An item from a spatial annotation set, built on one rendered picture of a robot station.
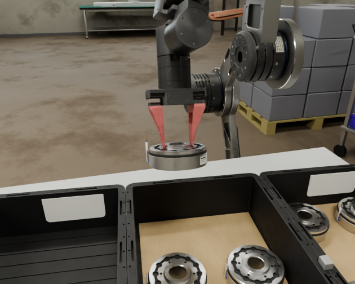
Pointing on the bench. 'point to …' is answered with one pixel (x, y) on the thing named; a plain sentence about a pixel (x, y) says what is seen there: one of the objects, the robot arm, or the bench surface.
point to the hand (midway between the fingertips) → (177, 142)
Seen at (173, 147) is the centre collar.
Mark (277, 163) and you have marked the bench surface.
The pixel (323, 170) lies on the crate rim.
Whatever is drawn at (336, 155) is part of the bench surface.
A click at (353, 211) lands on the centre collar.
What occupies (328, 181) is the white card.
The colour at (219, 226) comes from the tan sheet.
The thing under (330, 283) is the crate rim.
